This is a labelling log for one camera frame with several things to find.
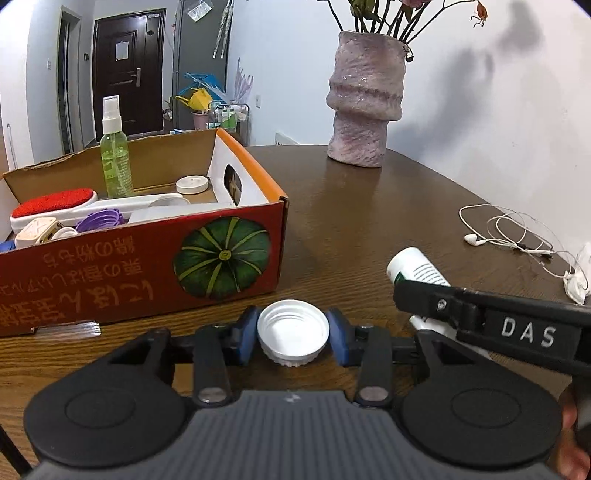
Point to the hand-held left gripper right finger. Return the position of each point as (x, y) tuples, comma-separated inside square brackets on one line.
[(337, 337)]

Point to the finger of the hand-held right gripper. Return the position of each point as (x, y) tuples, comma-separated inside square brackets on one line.
[(429, 300)]

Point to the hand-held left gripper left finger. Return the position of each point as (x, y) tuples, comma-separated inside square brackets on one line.
[(247, 333)]

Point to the white tube with green print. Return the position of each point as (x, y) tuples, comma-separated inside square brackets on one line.
[(415, 265)]

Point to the white ribbed bottle cap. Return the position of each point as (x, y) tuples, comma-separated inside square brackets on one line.
[(293, 330)]

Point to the orange printed cardboard box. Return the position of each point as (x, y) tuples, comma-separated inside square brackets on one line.
[(138, 263)]

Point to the red and white lint brush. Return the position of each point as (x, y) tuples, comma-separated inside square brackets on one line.
[(51, 203)]

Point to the blue spiky ball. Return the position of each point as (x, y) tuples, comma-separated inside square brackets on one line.
[(5, 247)]

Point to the person's right hand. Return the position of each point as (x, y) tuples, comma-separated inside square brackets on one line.
[(570, 461)]

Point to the white crumpled pouch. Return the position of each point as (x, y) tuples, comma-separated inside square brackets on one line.
[(579, 277)]

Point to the white rectangular container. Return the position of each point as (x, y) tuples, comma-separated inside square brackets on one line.
[(166, 213)]

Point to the white round jar lid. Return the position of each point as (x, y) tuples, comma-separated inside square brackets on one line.
[(191, 184)]

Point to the purple spiky ball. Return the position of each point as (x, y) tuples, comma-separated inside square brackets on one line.
[(99, 220)]

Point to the pink textured vase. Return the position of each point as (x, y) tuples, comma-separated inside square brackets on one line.
[(364, 101)]

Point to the green spray bottle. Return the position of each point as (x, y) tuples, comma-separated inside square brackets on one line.
[(116, 161)]

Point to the pink bucket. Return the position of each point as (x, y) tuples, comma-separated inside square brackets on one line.
[(201, 121)]

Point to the cream plug adapter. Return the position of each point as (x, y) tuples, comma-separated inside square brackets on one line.
[(34, 233)]

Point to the yellow watering can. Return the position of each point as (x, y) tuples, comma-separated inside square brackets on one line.
[(198, 99)]

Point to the dark brown door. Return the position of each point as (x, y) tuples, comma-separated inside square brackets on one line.
[(131, 83)]

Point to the dried flowers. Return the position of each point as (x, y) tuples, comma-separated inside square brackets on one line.
[(397, 14)]

